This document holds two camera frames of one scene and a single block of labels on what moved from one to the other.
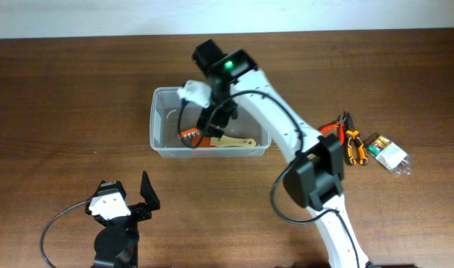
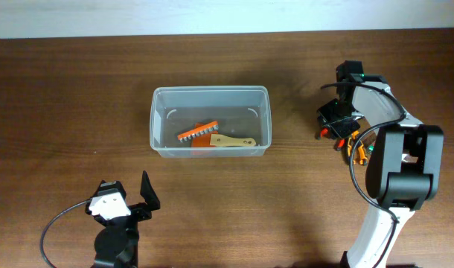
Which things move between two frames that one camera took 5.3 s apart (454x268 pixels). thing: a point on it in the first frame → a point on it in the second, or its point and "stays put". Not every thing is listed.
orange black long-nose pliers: (355, 147) stays put
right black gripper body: (216, 112) → (336, 117)
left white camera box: (109, 205) stays put
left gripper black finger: (148, 193) stays put
